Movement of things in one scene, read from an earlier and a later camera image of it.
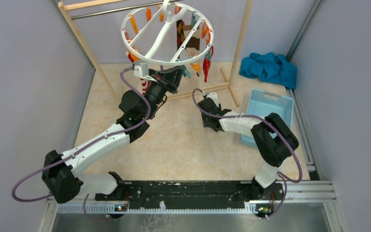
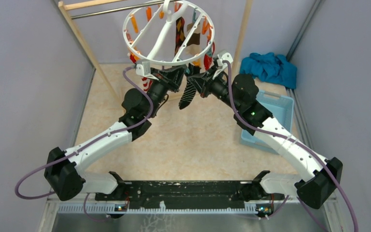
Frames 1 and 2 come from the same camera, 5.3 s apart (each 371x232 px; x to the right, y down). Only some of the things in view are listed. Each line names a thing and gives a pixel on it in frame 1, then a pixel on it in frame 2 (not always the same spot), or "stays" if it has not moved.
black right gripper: x=206 y=124 to x=207 y=80
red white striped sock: x=145 y=83 stays
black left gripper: x=169 y=79 stays
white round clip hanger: x=168 y=33 stays
